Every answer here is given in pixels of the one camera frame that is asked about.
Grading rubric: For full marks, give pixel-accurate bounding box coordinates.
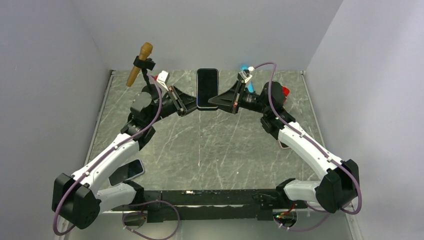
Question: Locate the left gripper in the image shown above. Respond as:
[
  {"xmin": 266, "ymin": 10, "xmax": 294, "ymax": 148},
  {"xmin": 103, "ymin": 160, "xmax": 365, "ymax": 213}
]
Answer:
[{"xmin": 146, "ymin": 85, "xmax": 206, "ymax": 125}]

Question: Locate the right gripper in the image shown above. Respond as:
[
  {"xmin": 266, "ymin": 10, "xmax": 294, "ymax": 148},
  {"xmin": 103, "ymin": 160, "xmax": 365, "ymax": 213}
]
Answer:
[{"xmin": 207, "ymin": 81, "xmax": 270, "ymax": 115}]

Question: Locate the black phone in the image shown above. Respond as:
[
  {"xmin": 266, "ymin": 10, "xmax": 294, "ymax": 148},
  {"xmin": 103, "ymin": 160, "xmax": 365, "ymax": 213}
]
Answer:
[{"xmin": 196, "ymin": 68, "xmax": 219, "ymax": 111}]

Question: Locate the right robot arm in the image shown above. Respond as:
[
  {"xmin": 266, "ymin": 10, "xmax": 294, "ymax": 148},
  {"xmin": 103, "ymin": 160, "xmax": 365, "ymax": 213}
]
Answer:
[{"xmin": 208, "ymin": 80, "xmax": 360, "ymax": 213}]

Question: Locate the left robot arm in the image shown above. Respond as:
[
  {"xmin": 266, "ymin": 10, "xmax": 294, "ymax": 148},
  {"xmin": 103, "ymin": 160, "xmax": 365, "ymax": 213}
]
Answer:
[{"xmin": 51, "ymin": 86, "xmax": 197, "ymax": 229}]

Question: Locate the phone in pink case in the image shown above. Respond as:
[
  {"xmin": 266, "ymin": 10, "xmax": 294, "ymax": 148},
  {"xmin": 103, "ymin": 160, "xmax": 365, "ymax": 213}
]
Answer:
[{"xmin": 277, "ymin": 140, "xmax": 290, "ymax": 150}]

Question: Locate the blue microphone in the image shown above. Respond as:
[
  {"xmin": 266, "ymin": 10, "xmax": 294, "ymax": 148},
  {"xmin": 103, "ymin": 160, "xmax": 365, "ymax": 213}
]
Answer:
[{"xmin": 240, "ymin": 63, "xmax": 255, "ymax": 93}]

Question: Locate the black microphone stand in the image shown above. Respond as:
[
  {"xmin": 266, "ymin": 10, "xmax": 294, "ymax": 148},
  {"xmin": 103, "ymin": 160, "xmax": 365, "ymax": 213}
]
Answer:
[{"xmin": 133, "ymin": 56, "xmax": 159, "ymax": 100}]

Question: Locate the red toy object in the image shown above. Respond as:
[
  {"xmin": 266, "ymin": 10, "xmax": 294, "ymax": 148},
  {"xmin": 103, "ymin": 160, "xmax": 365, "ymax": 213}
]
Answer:
[{"xmin": 282, "ymin": 86, "xmax": 290, "ymax": 98}]

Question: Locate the gold microphone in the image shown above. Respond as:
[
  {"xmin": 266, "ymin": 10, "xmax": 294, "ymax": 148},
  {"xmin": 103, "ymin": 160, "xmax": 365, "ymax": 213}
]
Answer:
[{"xmin": 126, "ymin": 42, "xmax": 156, "ymax": 87}]

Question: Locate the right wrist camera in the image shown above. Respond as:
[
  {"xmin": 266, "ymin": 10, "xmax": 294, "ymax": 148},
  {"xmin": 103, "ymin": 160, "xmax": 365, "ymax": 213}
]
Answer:
[{"xmin": 237, "ymin": 66, "xmax": 255, "ymax": 87}]

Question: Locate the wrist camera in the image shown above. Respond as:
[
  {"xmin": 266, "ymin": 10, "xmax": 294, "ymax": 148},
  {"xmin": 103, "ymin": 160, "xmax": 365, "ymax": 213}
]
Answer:
[
  {"xmin": 155, "ymin": 70, "xmax": 170, "ymax": 92},
  {"xmin": 237, "ymin": 66, "xmax": 255, "ymax": 87}
]

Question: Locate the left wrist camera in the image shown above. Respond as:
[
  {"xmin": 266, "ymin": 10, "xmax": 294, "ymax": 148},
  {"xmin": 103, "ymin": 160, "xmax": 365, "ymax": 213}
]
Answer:
[{"xmin": 155, "ymin": 70, "xmax": 170, "ymax": 92}]

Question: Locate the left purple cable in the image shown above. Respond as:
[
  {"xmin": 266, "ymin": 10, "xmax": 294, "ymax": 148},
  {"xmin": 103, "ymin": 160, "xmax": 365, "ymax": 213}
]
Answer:
[{"xmin": 52, "ymin": 75, "xmax": 181, "ymax": 240}]

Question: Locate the purple cable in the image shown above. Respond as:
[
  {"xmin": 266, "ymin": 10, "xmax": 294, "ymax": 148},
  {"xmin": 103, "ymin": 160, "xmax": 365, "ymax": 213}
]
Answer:
[
  {"xmin": 246, "ymin": 62, "xmax": 363, "ymax": 232},
  {"xmin": 52, "ymin": 75, "xmax": 181, "ymax": 240}
]

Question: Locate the black base frame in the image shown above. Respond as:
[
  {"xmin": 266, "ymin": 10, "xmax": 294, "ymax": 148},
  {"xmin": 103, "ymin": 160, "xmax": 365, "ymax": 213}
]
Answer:
[{"xmin": 113, "ymin": 188, "xmax": 306, "ymax": 223}]

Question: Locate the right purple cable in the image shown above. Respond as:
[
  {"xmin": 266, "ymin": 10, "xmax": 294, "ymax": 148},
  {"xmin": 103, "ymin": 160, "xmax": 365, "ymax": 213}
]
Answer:
[{"xmin": 246, "ymin": 62, "xmax": 363, "ymax": 232}]

